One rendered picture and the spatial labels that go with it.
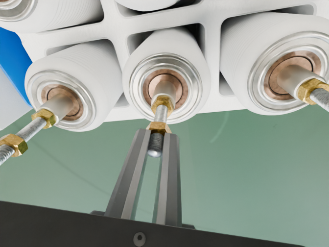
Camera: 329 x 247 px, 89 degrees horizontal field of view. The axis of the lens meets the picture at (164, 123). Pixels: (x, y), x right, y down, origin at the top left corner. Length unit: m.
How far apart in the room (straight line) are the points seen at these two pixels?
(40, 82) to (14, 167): 0.74
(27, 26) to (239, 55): 0.20
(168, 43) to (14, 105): 0.38
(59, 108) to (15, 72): 0.26
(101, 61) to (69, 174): 0.64
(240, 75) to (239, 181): 0.58
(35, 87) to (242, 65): 0.21
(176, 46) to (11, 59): 0.36
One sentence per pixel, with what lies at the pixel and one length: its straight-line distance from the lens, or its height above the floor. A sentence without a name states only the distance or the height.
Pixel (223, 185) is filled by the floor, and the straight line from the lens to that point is 0.73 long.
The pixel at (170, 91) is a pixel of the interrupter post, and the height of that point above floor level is 0.27.
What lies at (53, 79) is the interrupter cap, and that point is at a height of 0.25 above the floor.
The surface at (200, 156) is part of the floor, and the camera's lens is 0.60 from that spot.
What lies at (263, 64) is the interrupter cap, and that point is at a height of 0.25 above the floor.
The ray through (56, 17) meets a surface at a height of 0.24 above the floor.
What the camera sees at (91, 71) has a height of 0.24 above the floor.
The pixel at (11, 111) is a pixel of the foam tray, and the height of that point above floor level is 0.14.
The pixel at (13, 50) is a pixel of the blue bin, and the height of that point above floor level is 0.08.
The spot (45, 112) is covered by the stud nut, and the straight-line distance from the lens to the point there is 0.20.
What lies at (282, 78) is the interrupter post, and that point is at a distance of 0.19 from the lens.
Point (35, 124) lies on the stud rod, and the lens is 0.19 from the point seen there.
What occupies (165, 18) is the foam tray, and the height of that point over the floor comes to 0.18.
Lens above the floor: 0.41
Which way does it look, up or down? 55 degrees down
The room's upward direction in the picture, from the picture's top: 173 degrees counter-clockwise
